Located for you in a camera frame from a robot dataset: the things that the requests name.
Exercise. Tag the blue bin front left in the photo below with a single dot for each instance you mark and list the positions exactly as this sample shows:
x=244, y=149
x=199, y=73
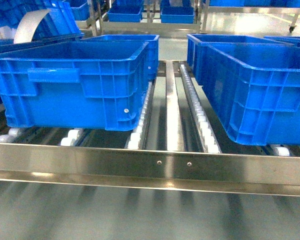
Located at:
x=78, y=84

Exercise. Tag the blue bin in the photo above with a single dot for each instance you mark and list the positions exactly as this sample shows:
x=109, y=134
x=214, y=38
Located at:
x=254, y=89
x=196, y=43
x=78, y=84

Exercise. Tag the blue bin rear right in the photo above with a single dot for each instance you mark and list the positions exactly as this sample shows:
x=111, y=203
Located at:
x=196, y=43

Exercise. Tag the steel flow rack shelf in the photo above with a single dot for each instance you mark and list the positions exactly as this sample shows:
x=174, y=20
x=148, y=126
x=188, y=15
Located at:
x=180, y=147

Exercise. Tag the blue bin front right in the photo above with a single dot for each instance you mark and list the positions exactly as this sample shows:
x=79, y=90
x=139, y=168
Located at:
x=254, y=89

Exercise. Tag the blue bin background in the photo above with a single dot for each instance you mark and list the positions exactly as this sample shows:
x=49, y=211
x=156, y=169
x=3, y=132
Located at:
x=177, y=15
x=125, y=14

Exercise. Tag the blue bin far background right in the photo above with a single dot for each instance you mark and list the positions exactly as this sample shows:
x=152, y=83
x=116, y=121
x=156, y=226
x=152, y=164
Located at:
x=177, y=15

